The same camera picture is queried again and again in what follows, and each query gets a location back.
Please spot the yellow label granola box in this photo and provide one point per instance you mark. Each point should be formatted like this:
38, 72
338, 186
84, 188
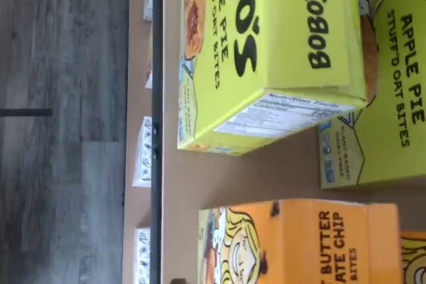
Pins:
149, 81

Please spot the white patterned pantry box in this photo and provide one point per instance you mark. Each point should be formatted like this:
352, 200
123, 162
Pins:
143, 151
143, 257

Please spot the thin black bar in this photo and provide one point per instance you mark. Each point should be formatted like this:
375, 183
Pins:
26, 112

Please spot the black shelf rail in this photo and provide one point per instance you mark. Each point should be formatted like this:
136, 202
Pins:
156, 164

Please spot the tan particleboard shelf board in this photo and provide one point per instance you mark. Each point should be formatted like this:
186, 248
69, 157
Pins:
136, 48
266, 177

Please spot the green Bobo's apple pie box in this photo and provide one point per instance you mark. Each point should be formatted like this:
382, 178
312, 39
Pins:
392, 97
266, 48

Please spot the orange Bobo's peanut butter box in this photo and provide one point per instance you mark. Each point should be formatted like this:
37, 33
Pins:
414, 260
299, 247

